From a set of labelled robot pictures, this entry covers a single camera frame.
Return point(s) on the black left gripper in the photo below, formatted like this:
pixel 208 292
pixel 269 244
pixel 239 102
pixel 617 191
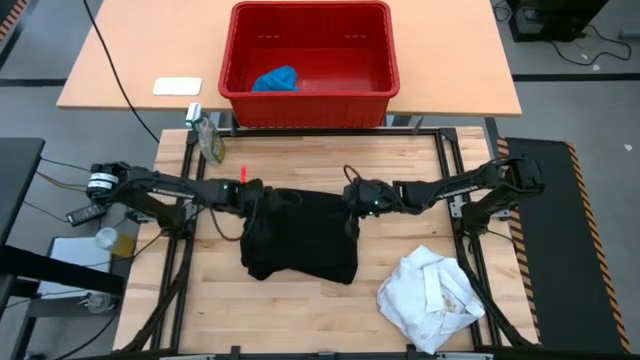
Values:
pixel 257 200

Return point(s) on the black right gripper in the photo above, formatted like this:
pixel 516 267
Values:
pixel 372 197

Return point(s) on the black garment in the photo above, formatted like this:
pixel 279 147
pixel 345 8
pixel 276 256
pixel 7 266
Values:
pixel 300 235

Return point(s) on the white button shirt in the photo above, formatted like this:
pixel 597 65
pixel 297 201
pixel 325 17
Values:
pixel 425 300

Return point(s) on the blue garment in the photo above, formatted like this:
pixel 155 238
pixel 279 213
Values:
pixel 277 80

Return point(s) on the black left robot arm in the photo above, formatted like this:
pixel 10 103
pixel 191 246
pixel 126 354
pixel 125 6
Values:
pixel 165 190

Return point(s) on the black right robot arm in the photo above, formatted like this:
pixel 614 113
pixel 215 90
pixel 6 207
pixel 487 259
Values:
pixel 450 190

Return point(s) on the red plastic laundry bin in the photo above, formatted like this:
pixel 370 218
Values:
pixel 310 110

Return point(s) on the white card on desk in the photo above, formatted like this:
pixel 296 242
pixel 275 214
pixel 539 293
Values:
pixel 177 86

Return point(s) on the yellow item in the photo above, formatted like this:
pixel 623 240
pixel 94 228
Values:
pixel 125 246

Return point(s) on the white paper cup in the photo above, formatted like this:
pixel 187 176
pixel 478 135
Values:
pixel 106 237

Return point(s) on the black power adapter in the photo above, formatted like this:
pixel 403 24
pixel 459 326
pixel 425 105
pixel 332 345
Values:
pixel 86 214

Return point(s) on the clear plastic cup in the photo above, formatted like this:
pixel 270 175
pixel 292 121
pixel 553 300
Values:
pixel 97 302

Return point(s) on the white box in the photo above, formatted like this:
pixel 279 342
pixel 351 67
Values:
pixel 75 255

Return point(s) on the black hazard striped floor mat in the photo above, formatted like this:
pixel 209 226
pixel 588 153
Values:
pixel 560 240

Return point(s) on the light wooden desk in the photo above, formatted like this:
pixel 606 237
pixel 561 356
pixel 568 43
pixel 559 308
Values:
pixel 150 40

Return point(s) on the black table beam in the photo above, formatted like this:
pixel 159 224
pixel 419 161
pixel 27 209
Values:
pixel 50 270

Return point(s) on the black side table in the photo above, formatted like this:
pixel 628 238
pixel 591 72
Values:
pixel 17 175

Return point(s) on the black equipment cabinet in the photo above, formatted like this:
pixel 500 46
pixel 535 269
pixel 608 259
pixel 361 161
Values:
pixel 560 20

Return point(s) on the hazard striped floor strip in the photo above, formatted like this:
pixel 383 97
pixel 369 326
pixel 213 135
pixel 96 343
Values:
pixel 15 12

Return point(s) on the black frame crossbar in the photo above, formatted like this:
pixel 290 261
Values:
pixel 325 132

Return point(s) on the black frame rail with plates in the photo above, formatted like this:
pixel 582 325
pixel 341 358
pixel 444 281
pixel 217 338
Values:
pixel 325 356

